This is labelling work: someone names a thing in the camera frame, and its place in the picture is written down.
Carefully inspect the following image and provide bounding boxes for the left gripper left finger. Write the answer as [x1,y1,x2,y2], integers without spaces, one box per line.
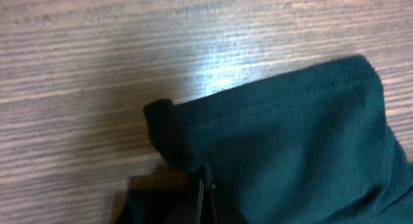
[167,178,205,224]

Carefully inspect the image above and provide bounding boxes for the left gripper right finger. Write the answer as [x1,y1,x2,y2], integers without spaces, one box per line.
[206,178,248,224]

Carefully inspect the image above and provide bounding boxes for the black t-shirt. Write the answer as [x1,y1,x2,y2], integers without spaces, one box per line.
[117,55,412,223]

